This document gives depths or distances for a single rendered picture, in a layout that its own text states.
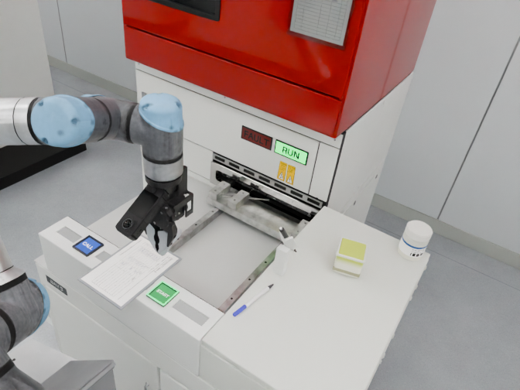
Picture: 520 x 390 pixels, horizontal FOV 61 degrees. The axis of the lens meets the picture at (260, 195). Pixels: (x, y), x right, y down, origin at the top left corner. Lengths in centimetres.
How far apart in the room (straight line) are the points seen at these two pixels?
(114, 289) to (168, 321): 16
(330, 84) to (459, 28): 154
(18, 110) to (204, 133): 91
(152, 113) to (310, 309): 60
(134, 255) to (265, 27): 69
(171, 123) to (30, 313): 51
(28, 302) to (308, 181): 84
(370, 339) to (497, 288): 192
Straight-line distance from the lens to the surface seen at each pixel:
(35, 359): 123
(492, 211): 299
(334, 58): 117
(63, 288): 140
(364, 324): 112
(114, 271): 117
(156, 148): 81
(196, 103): 155
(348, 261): 117
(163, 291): 111
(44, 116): 71
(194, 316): 107
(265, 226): 143
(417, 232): 127
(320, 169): 136
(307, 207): 144
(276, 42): 124
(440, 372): 239
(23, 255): 270
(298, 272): 118
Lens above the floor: 180
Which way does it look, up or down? 37 degrees down
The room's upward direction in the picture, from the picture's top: 8 degrees clockwise
